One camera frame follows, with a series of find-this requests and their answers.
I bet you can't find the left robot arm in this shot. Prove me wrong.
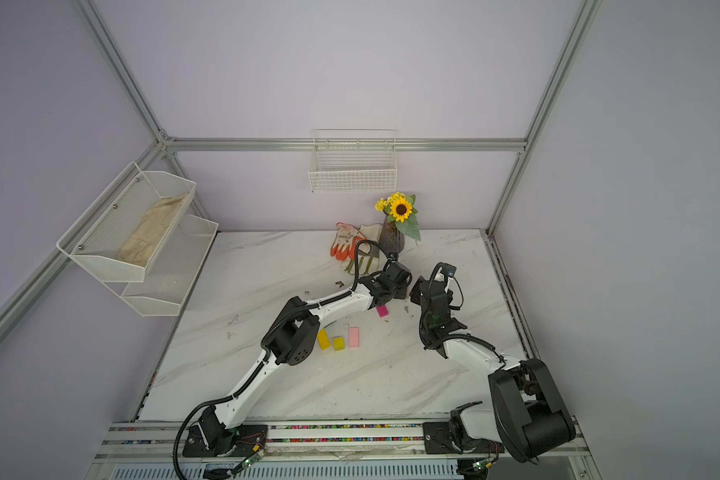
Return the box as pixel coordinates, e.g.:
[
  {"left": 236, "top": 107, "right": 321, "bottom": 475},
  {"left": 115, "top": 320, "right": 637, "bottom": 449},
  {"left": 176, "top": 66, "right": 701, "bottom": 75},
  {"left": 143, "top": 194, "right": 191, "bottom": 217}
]
[{"left": 171, "top": 259, "right": 412, "bottom": 461}]

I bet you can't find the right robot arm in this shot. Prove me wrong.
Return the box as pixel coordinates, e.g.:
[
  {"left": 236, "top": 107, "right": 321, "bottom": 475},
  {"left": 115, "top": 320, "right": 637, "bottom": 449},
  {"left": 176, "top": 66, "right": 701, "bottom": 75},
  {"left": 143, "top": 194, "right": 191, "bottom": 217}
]
[{"left": 410, "top": 263, "right": 576, "bottom": 463}]

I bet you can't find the pink block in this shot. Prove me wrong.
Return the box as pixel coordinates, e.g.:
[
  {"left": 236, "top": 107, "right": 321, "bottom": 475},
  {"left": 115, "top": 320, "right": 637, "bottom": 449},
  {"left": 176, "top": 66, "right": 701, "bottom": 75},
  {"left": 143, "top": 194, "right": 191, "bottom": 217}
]
[{"left": 348, "top": 327, "right": 360, "bottom": 349}]

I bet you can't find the yellow long block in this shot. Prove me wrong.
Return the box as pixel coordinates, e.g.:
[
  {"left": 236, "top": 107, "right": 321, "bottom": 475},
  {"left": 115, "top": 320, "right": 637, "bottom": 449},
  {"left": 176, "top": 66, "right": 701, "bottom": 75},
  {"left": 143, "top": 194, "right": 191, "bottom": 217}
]
[{"left": 317, "top": 329, "right": 331, "bottom": 350}]

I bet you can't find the green white work glove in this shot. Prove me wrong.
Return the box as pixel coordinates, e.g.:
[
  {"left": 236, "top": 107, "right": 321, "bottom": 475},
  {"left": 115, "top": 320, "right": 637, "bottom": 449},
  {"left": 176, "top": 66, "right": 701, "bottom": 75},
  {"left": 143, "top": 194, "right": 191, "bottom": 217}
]
[{"left": 340, "top": 223, "right": 382, "bottom": 276}]

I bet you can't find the dark ribbed glass vase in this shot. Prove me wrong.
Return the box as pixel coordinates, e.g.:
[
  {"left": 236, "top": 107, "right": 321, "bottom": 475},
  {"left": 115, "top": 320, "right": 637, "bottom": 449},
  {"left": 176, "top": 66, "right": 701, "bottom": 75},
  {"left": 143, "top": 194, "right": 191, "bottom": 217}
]
[{"left": 378, "top": 216, "right": 405, "bottom": 256}]

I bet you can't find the orange white work glove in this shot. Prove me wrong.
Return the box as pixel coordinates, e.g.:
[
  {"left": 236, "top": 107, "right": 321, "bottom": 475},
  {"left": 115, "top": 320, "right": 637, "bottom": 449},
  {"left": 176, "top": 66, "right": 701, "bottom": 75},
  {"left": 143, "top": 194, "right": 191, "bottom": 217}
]
[{"left": 330, "top": 222, "right": 366, "bottom": 262}]

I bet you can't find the yellow sunflower bouquet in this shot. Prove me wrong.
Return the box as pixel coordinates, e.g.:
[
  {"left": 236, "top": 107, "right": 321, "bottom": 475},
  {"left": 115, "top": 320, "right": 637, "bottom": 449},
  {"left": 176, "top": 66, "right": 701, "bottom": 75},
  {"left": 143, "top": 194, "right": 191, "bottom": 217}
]
[{"left": 375, "top": 192, "right": 421, "bottom": 241}]

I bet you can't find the beige cloth in shelf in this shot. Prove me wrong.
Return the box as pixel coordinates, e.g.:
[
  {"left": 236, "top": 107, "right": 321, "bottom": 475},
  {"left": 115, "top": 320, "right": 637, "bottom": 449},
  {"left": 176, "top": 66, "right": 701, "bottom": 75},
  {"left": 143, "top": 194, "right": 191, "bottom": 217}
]
[{"left": 116, "top": 194, "right": 187, "bottom": 267}]

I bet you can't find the white two-tier mesh shelf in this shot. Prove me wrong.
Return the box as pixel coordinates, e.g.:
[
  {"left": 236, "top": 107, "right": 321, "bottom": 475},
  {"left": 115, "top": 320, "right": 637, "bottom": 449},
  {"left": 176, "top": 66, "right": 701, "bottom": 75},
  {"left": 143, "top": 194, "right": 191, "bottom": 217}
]
[{"left": 56, "top": 163, "right": 218, "bottom": 317}]

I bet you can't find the white wire wall basket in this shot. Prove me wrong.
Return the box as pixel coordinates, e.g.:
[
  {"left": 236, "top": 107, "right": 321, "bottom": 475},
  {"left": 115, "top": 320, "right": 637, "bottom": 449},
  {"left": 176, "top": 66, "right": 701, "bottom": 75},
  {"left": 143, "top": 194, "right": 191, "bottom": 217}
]
[{"left": 308, "top": 129, "right": 398, "bottom": 194}]

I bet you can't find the aluminium cage frame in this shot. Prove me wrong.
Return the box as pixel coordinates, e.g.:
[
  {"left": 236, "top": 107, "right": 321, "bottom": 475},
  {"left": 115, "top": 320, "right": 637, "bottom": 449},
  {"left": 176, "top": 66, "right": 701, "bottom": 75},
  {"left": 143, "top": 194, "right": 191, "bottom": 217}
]
[{"left": 0, "top": 1, "right": 601, "bottom": 348}]

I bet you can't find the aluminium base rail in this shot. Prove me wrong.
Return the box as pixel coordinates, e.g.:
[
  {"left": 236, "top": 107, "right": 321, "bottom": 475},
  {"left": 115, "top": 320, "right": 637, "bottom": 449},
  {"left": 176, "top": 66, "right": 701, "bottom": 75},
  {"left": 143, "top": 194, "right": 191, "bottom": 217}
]
[{"left": 85, "top": 418, "right": 601, "bottom": 479}]

